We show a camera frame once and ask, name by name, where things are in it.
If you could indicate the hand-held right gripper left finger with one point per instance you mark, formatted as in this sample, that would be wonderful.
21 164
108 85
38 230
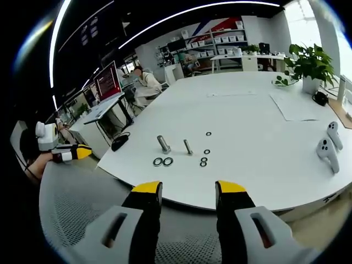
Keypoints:
137 220

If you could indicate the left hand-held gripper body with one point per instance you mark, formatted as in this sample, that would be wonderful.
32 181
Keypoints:
46 136

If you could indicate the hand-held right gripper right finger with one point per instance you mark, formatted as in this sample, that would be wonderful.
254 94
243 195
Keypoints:
236 217

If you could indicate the large black washer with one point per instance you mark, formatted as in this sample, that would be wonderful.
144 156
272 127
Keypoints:
163 161
153 161

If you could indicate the large threaded stud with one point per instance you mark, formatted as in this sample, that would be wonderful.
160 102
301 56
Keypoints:
162 143

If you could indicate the small threaded stud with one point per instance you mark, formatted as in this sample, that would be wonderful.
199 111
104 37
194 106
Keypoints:
187 147

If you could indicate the grey mesh chair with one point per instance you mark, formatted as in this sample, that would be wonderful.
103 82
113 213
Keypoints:
77 198

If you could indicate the white office desk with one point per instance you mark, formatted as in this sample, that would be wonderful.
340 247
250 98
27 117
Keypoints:
101 112

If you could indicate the black computer mouse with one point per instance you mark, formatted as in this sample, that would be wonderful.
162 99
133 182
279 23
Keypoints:
119 141

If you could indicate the computer monitor with red screen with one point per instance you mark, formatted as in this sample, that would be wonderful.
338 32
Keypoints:
107 82

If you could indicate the white handheld controller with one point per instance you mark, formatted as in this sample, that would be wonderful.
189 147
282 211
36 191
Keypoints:
334 133
327 152

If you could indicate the white paper sheet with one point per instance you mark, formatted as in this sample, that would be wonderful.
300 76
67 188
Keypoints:
297 107

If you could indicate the small black device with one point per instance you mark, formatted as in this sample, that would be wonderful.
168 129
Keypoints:
320 98

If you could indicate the black monitor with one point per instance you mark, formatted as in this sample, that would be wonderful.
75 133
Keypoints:
176 45

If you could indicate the white background table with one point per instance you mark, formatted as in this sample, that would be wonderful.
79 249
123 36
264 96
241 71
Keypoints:
247 59

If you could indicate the small green plant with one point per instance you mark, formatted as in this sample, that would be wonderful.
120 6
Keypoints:
250 49

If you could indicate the green plant in white pot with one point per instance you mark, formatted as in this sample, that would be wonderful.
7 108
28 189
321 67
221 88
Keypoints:
310 64

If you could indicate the white storage shelf with bins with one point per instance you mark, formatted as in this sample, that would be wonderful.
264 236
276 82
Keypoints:
220 41

